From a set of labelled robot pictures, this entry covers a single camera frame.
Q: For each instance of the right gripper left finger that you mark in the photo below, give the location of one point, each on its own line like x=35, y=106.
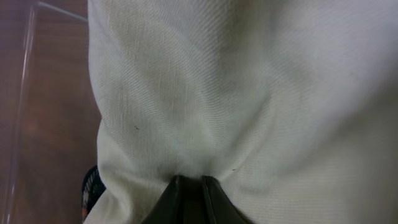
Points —
x=169, y=207

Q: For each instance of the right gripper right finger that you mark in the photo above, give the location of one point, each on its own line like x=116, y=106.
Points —
x=218, y=208

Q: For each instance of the cream white cloth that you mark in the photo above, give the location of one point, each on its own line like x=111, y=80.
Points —
x=291, y=105

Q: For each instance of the clear plastic storage bin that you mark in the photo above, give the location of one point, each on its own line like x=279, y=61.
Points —
x=18, y=22

